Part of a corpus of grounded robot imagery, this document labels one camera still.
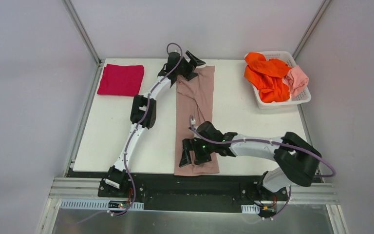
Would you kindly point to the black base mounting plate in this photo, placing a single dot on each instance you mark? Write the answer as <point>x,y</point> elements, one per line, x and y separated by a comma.
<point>205,193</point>

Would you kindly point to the beige pink printed t-shirt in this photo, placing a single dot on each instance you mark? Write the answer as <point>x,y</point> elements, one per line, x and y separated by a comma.
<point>194,98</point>

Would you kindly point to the folded red t-shirt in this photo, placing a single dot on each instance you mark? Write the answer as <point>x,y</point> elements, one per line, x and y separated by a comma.
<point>118,80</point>

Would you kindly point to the light pink t-shirt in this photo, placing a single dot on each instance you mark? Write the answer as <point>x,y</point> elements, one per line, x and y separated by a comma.
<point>296,80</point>

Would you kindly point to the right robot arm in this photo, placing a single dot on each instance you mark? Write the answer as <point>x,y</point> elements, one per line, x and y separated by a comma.
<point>297,160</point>

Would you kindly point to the corner aluminium post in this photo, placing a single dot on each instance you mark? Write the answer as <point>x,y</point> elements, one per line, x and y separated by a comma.
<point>311,27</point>
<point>70,8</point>

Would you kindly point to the left corner aluminium post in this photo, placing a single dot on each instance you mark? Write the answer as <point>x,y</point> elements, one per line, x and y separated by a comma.
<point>70,8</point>

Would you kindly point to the aluminium frame rail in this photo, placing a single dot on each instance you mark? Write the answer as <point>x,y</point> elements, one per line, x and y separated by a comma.
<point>73,207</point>

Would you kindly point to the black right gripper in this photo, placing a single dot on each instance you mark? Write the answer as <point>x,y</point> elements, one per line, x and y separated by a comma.
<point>196,150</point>

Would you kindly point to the right corner aluminium post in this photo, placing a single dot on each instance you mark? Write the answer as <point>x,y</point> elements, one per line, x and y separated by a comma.
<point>311,27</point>

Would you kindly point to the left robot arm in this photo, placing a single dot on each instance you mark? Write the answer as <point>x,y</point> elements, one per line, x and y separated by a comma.
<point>143,117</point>

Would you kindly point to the orange t-shirt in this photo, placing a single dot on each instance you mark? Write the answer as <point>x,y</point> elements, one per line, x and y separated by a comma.
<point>267,76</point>

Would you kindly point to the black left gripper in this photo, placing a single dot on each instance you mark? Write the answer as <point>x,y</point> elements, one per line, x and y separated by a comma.
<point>187,66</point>

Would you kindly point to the white plastic laundry basket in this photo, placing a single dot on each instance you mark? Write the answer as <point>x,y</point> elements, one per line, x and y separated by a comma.
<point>303,97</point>

